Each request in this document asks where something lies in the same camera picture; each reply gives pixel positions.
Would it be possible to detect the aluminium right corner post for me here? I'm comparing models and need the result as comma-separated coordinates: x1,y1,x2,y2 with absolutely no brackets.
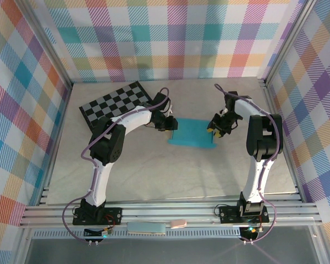
262,0,320,86

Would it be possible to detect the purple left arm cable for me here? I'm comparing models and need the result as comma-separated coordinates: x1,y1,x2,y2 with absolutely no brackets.
62,87,173,244

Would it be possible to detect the perforated metal cable tray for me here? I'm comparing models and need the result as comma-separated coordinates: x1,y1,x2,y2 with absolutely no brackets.
32,227,242,239

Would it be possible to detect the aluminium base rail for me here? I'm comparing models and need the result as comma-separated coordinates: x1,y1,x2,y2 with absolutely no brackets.
18,202,322,229

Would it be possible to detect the aluminium corner post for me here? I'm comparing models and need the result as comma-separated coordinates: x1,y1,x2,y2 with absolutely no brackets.
15,0,74,93
262,0,320,86

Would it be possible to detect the aluminium right side rail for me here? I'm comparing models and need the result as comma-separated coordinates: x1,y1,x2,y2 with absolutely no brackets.
260,78,303,203

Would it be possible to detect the blue grey sponge pad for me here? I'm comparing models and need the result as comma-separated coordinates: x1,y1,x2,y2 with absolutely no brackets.
127,222,167,236

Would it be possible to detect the aluminium left corner post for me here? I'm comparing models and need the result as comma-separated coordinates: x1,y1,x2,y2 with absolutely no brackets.
15,0,74,93

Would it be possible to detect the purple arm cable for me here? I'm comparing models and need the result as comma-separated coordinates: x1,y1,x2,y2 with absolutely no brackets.
214,84,277,244
62,87,173,244

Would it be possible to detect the black grey folded chessboard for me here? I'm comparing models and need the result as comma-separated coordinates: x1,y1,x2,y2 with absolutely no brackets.
79,80,152,130

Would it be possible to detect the aluminium left side rail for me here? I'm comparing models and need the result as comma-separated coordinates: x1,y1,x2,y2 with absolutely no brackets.
38,81,74,206

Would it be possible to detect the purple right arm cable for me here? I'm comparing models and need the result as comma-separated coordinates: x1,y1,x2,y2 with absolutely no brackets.
214,84,277,244

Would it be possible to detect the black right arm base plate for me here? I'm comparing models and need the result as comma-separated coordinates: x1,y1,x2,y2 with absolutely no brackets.
218,205,270,224

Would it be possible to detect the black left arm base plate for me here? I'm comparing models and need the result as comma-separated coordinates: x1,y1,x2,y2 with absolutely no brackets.
72,207,123,226

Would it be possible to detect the pink oval eraser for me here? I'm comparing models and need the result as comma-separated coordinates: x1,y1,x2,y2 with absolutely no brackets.
169,219,187,229

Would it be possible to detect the blue paper box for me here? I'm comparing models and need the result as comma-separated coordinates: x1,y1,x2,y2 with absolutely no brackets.
167,117,217,150

